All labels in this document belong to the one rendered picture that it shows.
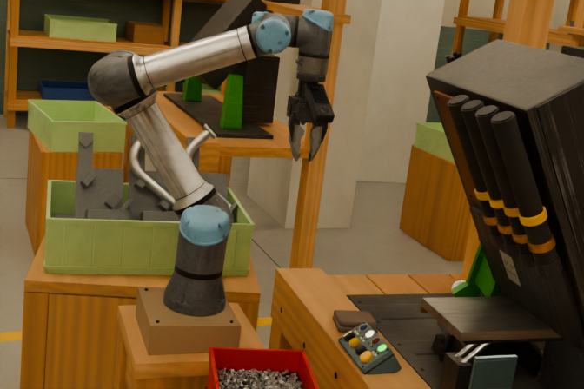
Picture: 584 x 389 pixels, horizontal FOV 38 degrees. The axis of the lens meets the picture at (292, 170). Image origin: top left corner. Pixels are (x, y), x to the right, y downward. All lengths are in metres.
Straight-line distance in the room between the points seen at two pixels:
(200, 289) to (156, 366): 0.20
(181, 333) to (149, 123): 0.51
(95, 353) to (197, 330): 0.68
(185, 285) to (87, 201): 0.84
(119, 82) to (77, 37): 6.18
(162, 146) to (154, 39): 6.20
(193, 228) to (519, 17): 1.11
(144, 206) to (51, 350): 0.54
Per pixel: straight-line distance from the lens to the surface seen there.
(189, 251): 1.98
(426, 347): 2.07
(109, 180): 2.79
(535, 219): 1.42
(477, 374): 1.75
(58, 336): 2.59
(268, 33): 1.86
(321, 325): 2.10
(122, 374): 2.23
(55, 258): 2.56
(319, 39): 2.00
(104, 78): 1.94
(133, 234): 2.54
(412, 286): 2.49
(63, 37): 8.07
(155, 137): 2.07
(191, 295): 2.01
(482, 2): 10.34
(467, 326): 1.63
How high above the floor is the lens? 1.75
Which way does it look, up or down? 14 degrees down
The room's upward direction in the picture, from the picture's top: 7 degrees clockwise
